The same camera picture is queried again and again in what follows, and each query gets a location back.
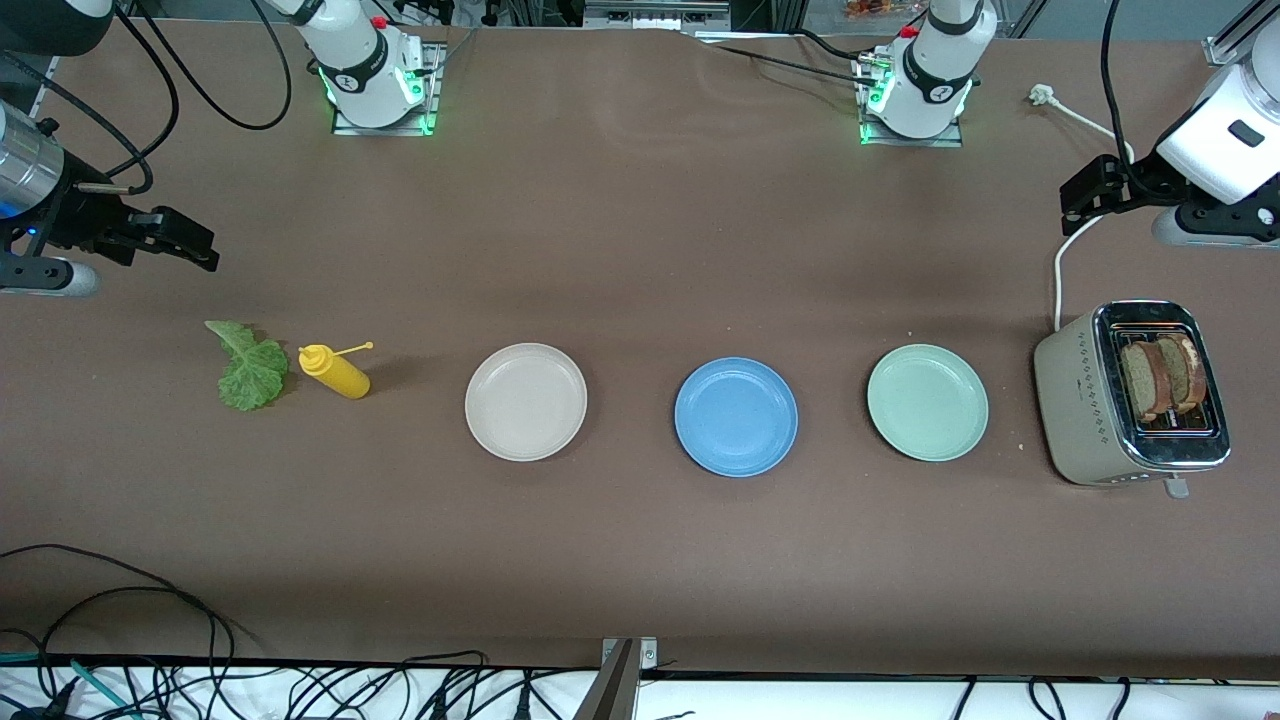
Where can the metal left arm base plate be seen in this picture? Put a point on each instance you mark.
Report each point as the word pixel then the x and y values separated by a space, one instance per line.
pixel 910 142

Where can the beige chrome toaster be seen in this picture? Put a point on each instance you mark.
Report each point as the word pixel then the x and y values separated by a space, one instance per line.
pixel 1075 400

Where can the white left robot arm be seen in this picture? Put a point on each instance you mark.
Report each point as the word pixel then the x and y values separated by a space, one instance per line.
pixel 935 70

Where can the blue round plate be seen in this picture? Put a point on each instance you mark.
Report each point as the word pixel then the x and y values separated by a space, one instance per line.
pixel 736 417

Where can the aluminium profile post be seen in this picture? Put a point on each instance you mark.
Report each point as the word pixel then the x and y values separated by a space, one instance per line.
pixel 610 695

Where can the brown bread slice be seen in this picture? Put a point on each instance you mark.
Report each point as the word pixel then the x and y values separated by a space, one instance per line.
pixel 1138 380
pixel 1182 375

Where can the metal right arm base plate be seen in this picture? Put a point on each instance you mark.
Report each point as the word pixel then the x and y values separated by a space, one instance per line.
pixel 380 131

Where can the metal table bracket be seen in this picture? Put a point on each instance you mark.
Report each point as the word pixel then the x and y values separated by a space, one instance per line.
pixel 648 655

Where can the green lettuce leaf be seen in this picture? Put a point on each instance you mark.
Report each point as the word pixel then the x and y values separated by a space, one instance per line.
pixel 250 380

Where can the beige round plate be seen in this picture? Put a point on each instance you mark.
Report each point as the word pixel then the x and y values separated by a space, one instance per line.
pixel 526 402

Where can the aluminium corner profile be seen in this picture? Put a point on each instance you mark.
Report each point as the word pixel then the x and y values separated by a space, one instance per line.
pixel 1225 48

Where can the orange snack package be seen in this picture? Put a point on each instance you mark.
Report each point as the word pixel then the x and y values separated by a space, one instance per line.
pixel 880 8

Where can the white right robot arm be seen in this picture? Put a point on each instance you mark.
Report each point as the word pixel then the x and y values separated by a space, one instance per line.
pixel 350 50

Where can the mint green round plate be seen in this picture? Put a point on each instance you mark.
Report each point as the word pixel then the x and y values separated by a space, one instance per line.
pixel 928 402

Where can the aluminium rail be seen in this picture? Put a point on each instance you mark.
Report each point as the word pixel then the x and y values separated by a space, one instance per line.
pixel 650 15

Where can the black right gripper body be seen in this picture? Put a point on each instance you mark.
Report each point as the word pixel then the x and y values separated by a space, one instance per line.
pixel 72 219

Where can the yellow squeeze sauce bottle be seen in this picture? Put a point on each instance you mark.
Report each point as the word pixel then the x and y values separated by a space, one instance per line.
pixel 340 375

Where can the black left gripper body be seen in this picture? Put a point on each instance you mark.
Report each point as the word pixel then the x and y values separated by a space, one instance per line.
pixel 1141 184

